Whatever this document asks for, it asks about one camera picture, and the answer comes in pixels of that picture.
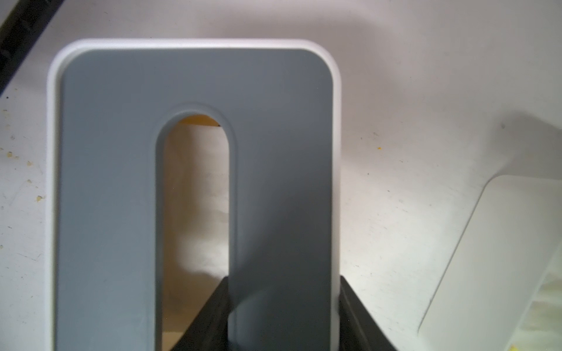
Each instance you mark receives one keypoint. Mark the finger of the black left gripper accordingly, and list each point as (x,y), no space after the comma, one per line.
(20,31)

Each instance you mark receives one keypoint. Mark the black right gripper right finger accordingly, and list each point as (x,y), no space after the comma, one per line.
(358,329)

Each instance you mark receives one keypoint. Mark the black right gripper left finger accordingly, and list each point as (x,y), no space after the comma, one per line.
(209,330)

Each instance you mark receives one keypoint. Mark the grey tissue box lid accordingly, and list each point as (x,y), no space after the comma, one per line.
(111,103)

